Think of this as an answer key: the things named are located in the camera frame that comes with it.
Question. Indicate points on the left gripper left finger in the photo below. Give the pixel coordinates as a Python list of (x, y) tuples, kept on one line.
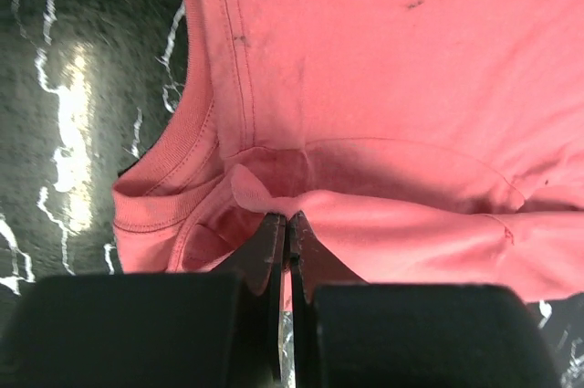
[(214, 329)]

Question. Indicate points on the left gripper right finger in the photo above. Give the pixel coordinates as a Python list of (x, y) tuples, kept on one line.
[(348, 333)]

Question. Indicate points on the salmon pink t-shirt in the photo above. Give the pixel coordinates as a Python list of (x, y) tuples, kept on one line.
[(431, 141)]

